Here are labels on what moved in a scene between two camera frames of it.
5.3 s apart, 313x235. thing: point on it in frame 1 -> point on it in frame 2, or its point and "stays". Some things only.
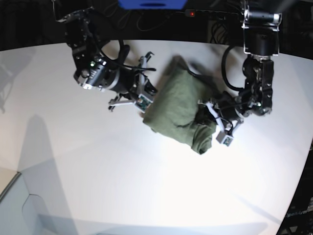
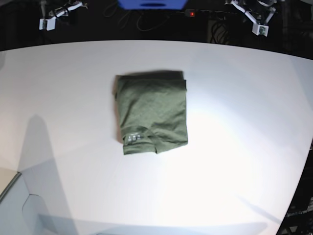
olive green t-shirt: (172, 112) -> (152, 110)
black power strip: (212, 15) stays
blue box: (152, 5) stays
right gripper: (220, 110) -> (260, 14)
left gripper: (133, 86) -> (57, 12)
